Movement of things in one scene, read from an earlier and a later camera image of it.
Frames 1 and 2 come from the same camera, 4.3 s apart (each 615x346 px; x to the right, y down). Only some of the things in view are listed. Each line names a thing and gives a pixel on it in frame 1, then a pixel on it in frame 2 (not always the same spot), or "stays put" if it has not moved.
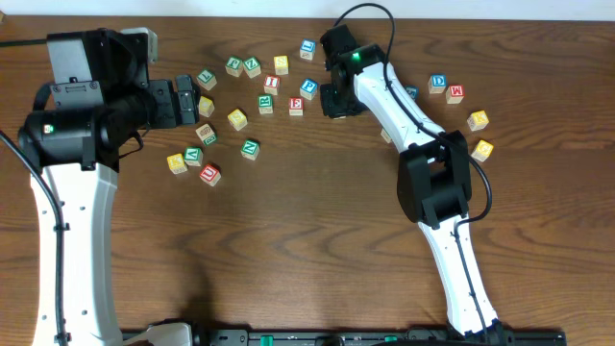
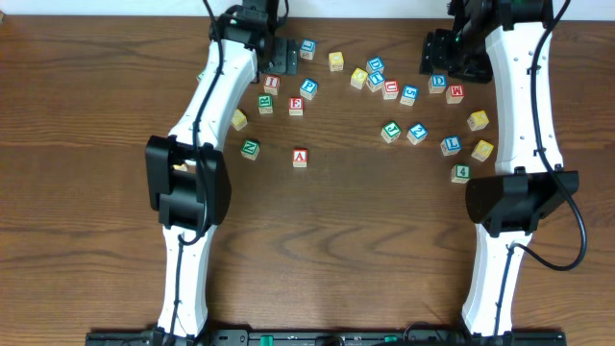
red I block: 271,85 stays put
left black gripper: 185,106 → 282,54
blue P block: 308,88 stays put
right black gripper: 332,109 → 434,56
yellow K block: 176,163 stays put
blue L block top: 307,48 stays put
